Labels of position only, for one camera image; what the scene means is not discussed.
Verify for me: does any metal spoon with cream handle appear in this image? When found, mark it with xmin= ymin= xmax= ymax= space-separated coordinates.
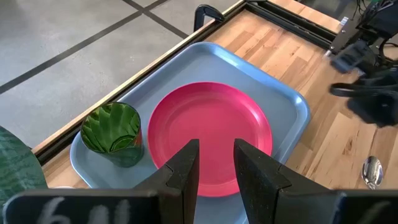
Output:
xmin=360 ymin=155 xmax=384 ymax=190

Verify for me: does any black table clamp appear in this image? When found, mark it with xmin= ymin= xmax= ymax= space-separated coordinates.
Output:
xmin=193 ymin=4 xmax=226 ymax=32

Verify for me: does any red plastic plate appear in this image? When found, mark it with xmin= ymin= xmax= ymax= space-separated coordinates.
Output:
xmin=147 ymin=81 xmax=274 ymax=198

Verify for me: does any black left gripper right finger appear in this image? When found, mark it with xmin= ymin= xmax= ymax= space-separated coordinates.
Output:
xmin=233 ymin=138 xmax=343 ymax=224

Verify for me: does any green snake plant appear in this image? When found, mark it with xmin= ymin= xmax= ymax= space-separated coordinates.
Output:
xmin=0 ymin=125 xmax=49 ymax=212

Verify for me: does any black table edge rail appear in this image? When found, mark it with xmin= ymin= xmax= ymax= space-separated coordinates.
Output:
xmin=30 ymin=0 xmax=338 ymax=166

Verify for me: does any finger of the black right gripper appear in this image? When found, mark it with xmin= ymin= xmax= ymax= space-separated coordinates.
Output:
xmin=328 ymin=82 xmax=368 ymax=98
xmin=329 ymin=40 xmax=379 ymax=75

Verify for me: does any green ribbed plastic cup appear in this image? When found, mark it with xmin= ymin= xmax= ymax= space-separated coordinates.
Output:
xmin=80 ymin=101 xmax=145 ymax=169

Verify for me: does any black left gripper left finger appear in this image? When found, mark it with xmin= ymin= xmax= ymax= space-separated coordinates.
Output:
xmin=133 ymin=138 xmax=200 ymax=224

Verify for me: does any blue-grey plastic tray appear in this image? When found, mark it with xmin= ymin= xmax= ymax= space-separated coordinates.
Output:
xmin=69 ymin=42 xmax=312 ymax=224

